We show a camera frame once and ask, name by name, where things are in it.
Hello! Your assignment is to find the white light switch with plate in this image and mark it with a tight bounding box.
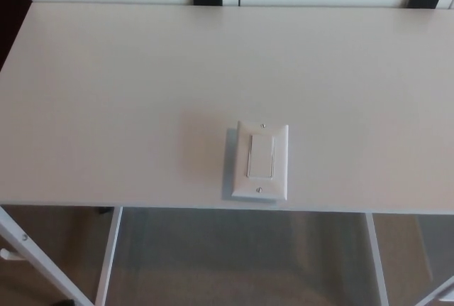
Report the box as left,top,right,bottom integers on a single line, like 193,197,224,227
231,120,289,202

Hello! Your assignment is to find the white metal table leg frame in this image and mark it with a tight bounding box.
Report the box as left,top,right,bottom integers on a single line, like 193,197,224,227
0,205,124,306
367,212,454,306

